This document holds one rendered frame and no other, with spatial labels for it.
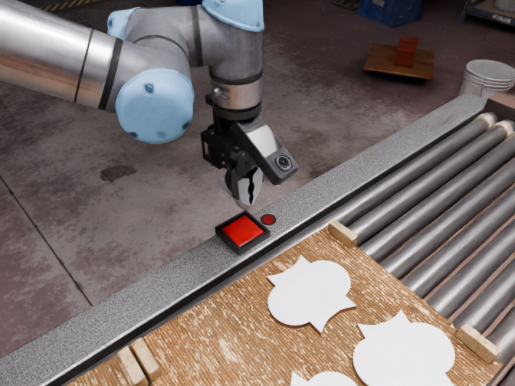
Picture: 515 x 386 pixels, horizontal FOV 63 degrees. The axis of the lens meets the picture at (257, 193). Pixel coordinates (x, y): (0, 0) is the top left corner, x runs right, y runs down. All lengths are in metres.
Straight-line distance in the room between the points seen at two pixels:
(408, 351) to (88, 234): 1.79
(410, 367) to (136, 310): 0.42
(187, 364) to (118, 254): 1.47
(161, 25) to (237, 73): 0.11
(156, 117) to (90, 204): 1.97
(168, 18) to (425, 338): 0.56
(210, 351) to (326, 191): 0.43
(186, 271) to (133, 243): 1.35
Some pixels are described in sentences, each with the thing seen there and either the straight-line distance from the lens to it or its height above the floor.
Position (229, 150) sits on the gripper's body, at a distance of 0.65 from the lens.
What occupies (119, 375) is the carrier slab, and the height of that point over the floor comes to 0.94.
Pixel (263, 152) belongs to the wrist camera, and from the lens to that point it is 0.61.
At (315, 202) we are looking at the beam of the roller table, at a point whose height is 0.91.
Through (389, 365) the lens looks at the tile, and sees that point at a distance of 0.65.
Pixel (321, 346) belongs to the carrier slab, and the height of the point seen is 0.94.
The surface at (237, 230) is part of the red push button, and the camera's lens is 0.80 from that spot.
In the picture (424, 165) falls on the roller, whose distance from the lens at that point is 1.05.
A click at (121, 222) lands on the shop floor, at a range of 2.22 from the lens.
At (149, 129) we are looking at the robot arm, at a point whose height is 1.28.
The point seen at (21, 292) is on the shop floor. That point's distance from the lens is 2.11.
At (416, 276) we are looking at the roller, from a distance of 0.79.
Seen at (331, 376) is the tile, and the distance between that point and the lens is 0.63.
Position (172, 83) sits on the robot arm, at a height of 1.32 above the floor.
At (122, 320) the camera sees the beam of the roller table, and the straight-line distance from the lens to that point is 0.73.
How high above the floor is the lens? 1.51
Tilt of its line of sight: 42 degrees down
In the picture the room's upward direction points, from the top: straight up
